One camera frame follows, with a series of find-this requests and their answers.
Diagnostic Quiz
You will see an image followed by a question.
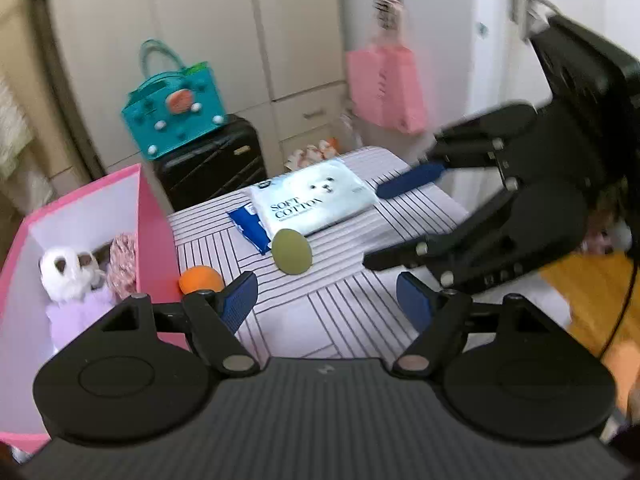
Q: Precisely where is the orange plush ball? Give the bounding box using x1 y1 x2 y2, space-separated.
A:
178 266 224 295

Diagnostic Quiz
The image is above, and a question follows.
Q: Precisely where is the green egg-shaped plush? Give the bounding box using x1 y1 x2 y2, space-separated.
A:
271 229 312 275

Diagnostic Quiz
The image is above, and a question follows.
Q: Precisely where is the pink floral cloth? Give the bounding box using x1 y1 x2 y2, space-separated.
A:
106 234 137 300

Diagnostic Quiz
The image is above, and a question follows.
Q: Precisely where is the blue wet wipes pack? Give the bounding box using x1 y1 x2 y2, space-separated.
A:
228 203 271 256

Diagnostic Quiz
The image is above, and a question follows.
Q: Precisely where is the purple plush toy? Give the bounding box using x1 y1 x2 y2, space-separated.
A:
46 286 117 352

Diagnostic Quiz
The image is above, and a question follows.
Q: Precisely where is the white brown plush ball toy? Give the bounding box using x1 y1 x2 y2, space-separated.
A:
38 246 105 304

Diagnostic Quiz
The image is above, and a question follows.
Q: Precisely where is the white soft cotton tissue pack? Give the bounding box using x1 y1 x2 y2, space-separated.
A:
250 158 378 238

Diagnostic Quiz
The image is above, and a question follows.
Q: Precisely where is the striped table cloth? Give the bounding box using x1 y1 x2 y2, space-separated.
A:
169 184 468 363

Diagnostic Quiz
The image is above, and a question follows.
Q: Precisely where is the pink hanging shopping bag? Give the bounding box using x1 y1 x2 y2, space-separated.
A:
346 0 426 136

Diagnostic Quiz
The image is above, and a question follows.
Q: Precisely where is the pink cardboard storage box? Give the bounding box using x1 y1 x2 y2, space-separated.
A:
1 165 181 453

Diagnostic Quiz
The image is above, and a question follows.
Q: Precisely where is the white door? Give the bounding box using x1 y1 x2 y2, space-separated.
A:
466 0 640 113

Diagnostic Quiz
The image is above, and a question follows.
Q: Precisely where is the black suitcase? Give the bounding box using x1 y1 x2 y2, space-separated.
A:
153 115 267 211

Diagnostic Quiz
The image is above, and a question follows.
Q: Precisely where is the teal felt handbag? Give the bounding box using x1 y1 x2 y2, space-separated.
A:
122 39 227 160

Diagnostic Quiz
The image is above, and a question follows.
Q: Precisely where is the cream fluffy cardigan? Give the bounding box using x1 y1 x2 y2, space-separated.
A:
0 77 54 214

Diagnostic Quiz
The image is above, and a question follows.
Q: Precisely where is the beige three-door wardrobe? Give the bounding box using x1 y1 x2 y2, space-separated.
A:
48 0 346 175

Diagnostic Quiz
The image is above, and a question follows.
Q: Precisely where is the silver door handle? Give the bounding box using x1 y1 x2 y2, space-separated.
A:
520 0 561 44

